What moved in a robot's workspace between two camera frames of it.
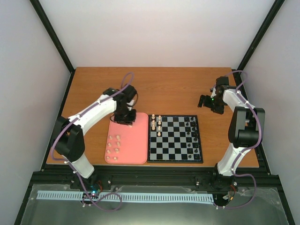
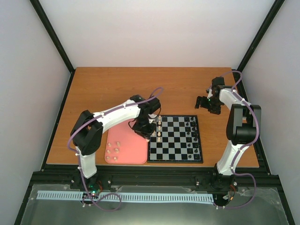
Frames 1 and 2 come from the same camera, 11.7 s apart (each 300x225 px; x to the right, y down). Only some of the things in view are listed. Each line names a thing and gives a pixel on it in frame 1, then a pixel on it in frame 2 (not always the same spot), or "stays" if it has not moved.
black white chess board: x=174 y=138 stays
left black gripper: x=129 y=122 -> x=146 y=134
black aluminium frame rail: x=259 y=177 stays
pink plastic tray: x=127 y=144 stays
